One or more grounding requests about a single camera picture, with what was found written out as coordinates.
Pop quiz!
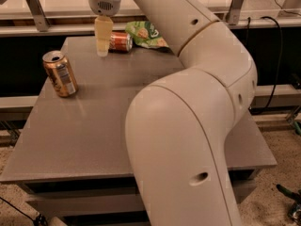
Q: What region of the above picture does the green handled tool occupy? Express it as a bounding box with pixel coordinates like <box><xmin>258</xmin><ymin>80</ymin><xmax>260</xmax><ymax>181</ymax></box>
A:
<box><xmin>276</xmin><ymin>184</ymin><xmax>301</xmax><ymax>224</ymax></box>

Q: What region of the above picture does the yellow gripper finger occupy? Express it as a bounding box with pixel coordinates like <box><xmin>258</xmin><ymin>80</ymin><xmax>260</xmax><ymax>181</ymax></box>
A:
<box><xmin>94</xmin><ymin>16</ymin><xmax>114</xmax><ymax>57</ymax></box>

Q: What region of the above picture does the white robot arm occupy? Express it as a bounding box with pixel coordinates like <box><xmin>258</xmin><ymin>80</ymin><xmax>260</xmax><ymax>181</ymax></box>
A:
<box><xmin>88</xmin><ymin>0</ymin><xmax>257</xmax><ymax>226</ymax></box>

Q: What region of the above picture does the black floor cable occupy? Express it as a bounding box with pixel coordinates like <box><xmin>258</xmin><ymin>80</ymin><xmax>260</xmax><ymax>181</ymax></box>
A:
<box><xmin>0</xmin><ymin>196</ymin><xmax>49</xmax><ymax>226</ymax></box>

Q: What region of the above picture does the left metal bracket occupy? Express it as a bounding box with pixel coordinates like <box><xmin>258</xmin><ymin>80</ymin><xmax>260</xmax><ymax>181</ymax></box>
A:
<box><xmin>25</xmin><ymin>0</ymin><xmax>49</xmax><ymax>32</ymax></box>

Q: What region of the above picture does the gold soda can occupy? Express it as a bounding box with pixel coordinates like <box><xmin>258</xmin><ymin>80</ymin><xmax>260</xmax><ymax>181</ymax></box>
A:
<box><xmin>42</xmin><ymin>50</ymin><xmax>78</xmax><ymax>97</ymax></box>

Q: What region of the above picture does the metal bracket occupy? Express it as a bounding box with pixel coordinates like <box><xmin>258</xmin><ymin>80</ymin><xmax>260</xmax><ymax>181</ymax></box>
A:
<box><xmin>226</xmin><ymin>0</ymin><xmax>244</xmax><ymax>25</ymax></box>
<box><xmin>25</xmin><ymin>0</ymin><xmax>49</xmax><ymax>32</ymax></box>

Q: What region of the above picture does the right metal bracket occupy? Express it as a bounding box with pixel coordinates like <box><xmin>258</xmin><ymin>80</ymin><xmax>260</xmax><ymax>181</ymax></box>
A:
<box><xmin>226</xmin><ymin>0</ymin><xmax>244</xmax><ymax>25</ymax></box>

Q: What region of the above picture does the grey drawer cabinet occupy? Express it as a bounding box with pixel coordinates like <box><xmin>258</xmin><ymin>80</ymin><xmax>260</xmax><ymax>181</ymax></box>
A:
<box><xmin>1</xmin><ymin>37</ymin><xmax>276</xmax><ymax>226</ymax></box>

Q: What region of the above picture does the red coke can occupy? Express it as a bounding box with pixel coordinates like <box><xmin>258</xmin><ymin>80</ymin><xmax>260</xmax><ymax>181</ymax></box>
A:
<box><xmin>109</xmin><ymin>32</ymin><xmax>133</xmax><ymax>52</ymax></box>

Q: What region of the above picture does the green chip bag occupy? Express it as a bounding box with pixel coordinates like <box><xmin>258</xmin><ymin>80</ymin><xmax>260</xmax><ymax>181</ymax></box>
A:
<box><xmin>125</xmin><ymin>21</ymin><xmax>168</xmax><ymax>49</ymax></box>

